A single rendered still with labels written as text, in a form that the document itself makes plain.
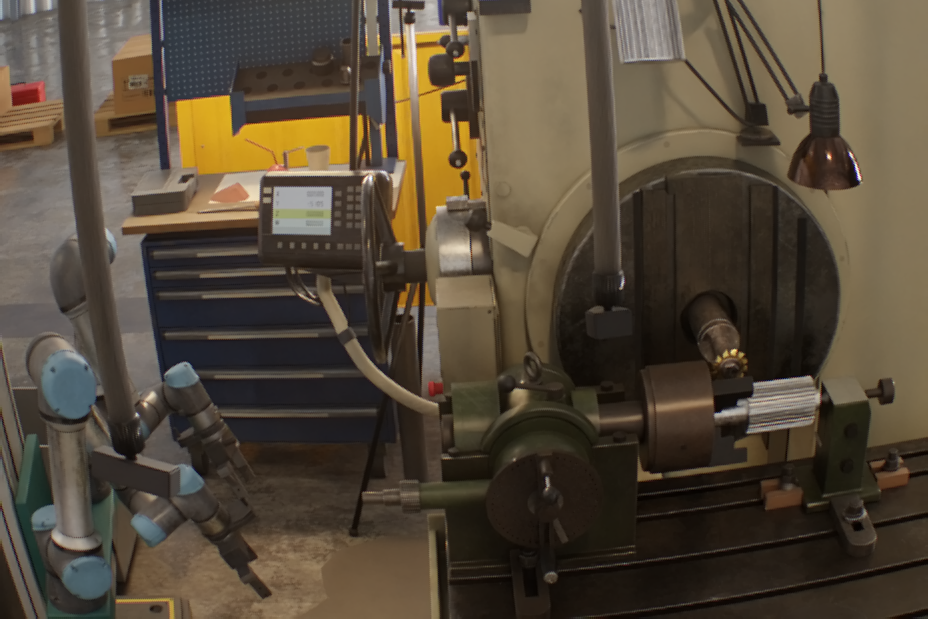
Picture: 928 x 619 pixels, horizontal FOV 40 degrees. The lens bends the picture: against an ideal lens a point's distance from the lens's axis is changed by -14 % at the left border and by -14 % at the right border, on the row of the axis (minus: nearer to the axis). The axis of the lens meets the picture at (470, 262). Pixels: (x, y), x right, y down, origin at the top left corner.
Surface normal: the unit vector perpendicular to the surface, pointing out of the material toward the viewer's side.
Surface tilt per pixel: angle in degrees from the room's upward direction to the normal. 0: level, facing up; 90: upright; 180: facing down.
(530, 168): 90
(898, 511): 0
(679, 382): 24
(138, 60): 90
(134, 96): 90
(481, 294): 0
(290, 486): 0
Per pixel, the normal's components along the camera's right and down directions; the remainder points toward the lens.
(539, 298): 0.04, 0.36
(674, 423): 0.01, 0.00
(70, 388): 0.57, 0.14
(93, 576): 0.55, 0.39
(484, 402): -0.04, -0.70
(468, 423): -0.01, -0.38
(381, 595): -0.06, -0.93
